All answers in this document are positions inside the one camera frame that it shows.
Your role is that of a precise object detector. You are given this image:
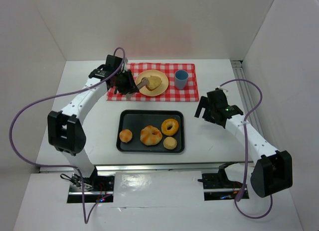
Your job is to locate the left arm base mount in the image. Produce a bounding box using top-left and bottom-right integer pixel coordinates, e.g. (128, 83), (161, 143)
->
(60, 174), (115, 204)

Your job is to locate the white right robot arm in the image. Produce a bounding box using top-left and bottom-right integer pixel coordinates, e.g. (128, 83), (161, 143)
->
(195, 89), (293, 198)

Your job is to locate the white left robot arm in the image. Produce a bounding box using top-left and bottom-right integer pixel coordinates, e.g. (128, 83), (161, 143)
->
(47, 55), (138, 179)

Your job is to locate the blue cup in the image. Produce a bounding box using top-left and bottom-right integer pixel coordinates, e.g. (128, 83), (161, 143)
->
(174, 70), (188, 90)

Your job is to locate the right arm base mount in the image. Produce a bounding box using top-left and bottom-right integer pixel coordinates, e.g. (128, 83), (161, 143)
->
(197, 162), (242, 201)

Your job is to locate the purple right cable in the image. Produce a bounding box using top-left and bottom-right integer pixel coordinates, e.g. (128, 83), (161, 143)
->
(219, 79), (273, 219)

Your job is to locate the brown bread slice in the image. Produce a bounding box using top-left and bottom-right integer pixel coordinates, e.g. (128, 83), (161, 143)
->
(146, 76), (162, 91)

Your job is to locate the small round orange bun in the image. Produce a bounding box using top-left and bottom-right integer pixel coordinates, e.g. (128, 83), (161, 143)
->
(119, 129), (133, 143)

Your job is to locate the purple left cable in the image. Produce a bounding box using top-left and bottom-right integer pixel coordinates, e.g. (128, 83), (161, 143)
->
(9, 47), (126, 224)

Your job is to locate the small pale round bun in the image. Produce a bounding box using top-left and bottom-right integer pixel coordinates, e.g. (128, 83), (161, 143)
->
(163, 136), (177, 150)

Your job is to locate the purple cable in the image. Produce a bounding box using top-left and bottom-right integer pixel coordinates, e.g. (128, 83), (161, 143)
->
(219, 79), (273, 219)
(9, 47), (126, 224)

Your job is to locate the orange glazed donut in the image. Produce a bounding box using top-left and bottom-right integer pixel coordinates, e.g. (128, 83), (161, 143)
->
(161, 118), (179, 136)

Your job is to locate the aluminium rail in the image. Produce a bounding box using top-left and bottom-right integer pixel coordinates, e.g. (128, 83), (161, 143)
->
(38, 162), (255, 174)

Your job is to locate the beige round plate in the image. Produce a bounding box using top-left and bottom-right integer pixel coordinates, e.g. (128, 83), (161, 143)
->
(135, 70), (169, 97)

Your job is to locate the black baking tray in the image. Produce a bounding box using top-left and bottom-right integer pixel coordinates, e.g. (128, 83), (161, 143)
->
(116, 110), (185, 153)

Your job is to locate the twisted orange bread ring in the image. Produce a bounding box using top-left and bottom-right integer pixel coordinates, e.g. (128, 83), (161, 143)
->
(140, 125), (163, 146)

